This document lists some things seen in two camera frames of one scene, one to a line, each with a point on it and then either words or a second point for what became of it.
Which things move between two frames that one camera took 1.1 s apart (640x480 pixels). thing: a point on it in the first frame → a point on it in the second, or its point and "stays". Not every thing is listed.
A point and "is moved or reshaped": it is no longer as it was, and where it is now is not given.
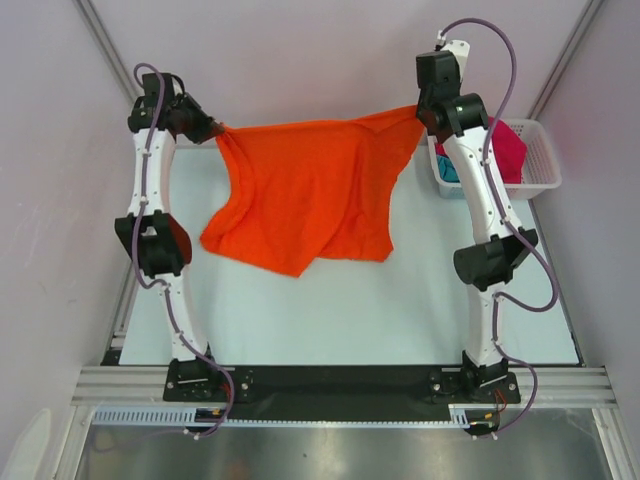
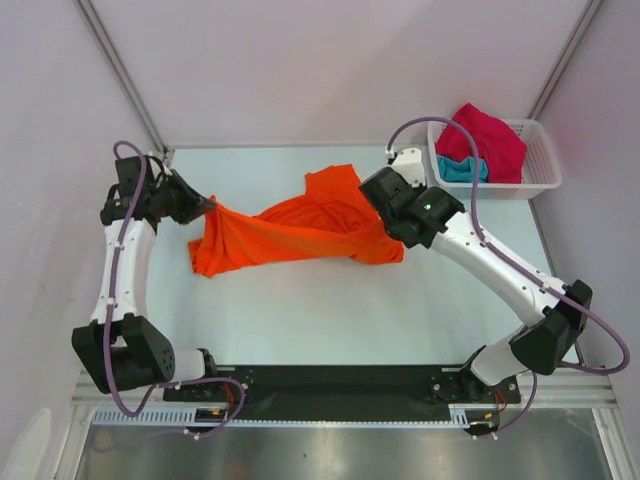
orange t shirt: x=308 y=188 is moved or reshaped
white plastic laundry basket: x=541 y=168 stays
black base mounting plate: x=336 y=391 stays
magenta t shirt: x=509 y=148 stays
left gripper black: x=205 y=127 → x=195 y=204
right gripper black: x=458 y=77 → x=420 y=189
